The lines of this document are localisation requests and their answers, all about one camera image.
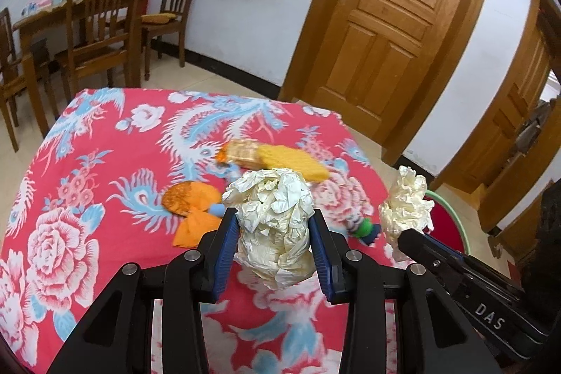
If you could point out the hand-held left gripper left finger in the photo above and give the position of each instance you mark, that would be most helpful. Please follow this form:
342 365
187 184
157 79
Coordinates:
225 251

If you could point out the large wooden chair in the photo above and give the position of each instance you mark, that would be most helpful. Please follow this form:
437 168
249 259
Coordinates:
105 14

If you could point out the pink box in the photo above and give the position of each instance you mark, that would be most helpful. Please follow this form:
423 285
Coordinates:
44 0

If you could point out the small cream paper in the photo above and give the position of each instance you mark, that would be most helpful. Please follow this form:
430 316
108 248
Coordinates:
405 203

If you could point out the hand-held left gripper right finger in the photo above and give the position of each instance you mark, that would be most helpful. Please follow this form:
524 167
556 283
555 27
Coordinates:
322 255

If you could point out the orange wrapper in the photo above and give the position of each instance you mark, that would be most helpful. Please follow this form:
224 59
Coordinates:
188 198

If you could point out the dark wooden chair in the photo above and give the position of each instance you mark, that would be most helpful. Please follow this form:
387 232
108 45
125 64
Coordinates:
13 85

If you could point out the yellow seat cushion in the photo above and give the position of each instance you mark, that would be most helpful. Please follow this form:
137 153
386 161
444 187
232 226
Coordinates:
157 18

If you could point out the biscuit packet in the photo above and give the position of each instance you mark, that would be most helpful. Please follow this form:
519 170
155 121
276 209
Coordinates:
239 151

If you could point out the open wooden panel door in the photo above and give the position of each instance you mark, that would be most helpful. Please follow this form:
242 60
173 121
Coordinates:
512 128

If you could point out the red floral tablecloth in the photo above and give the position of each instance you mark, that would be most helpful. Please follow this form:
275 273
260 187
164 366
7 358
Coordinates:
109 181

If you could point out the orange paper piece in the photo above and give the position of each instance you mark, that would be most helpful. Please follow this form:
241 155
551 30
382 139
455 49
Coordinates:
193 230

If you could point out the red bin with green rim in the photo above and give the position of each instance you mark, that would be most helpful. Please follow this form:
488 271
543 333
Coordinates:
451 225

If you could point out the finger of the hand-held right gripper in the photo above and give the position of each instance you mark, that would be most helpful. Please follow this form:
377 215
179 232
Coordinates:
420 255
445 247

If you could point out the wooden dining table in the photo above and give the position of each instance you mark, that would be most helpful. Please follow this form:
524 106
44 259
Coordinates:
44 21

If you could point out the closed wooden panel door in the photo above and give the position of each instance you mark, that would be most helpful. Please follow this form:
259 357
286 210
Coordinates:
394 19

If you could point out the yellow foam net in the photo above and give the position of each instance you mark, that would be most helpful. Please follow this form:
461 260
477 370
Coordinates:
293 161

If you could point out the large cream paper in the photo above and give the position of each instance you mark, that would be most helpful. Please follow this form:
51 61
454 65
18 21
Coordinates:
271 220

